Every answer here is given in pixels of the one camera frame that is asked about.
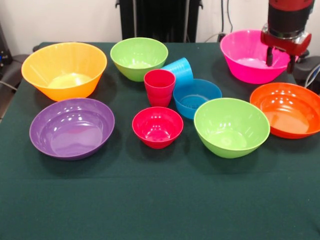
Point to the red bowl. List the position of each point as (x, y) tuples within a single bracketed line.
[(157, 125)]

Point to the black office chair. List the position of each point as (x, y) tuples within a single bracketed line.
[(15, 67), (306, 71)]

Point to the yellow bowl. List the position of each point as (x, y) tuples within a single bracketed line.
[(62, 60)]

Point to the dark green tablecloth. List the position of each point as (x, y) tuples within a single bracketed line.
[(160, 200)]

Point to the purple bowl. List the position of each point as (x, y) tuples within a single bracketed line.
[(72, 125)]

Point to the blue cup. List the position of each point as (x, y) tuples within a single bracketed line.
[(180, 68)]

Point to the black computer box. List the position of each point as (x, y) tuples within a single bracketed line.
[(5, 50)]

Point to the red cup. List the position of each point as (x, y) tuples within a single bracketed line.
[(160, 92)]

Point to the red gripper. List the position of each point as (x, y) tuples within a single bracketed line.
[(285, 45)]

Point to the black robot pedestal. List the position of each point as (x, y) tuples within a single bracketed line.
[(160, 20)]

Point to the orange bowl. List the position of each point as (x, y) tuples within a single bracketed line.
[(287, 107)]

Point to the blue bowl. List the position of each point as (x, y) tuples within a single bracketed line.
[(185, 102)]

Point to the green bowl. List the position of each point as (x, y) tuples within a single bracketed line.
[(138, 53), (231, 122)]

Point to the pink bowl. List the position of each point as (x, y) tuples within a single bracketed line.
[(245, 50)]

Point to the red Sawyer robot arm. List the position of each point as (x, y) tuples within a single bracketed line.
[(287, 17)]

